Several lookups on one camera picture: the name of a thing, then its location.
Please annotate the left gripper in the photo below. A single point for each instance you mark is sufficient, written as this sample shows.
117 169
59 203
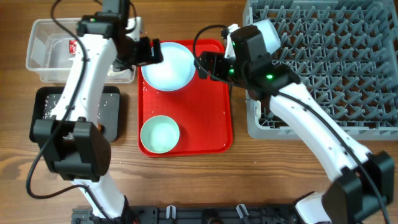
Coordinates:
146 58

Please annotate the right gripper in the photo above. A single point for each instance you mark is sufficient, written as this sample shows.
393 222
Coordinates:
217 60

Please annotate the large light blue plate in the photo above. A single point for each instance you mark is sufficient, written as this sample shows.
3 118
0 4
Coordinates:
174 72

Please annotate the light blue bowl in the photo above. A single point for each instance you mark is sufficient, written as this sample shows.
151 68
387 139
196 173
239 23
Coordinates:
270 35

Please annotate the green bowl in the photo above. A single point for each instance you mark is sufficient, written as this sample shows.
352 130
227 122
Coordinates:
160 134

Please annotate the pile of rice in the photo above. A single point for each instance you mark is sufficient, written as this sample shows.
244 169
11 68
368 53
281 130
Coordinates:
107 113

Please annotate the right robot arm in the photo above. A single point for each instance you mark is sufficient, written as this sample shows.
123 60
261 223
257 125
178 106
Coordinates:
362 183

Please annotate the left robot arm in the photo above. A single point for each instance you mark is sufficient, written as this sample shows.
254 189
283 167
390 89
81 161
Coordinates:
71 142

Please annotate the clear plastic waste bin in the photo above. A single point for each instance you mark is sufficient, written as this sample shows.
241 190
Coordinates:
48 53

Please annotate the black food waste tray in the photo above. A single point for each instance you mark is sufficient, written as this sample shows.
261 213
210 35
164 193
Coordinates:
44 91

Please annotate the grey dishwasher rack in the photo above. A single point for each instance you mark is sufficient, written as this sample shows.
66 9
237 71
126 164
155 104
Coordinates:
345 52

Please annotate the red serving tray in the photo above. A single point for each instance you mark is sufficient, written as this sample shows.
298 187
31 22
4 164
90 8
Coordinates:
201 109

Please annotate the red snack wrapper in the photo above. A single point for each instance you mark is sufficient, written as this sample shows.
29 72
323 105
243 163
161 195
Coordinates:
72 47

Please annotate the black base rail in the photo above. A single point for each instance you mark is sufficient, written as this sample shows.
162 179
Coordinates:
266 214

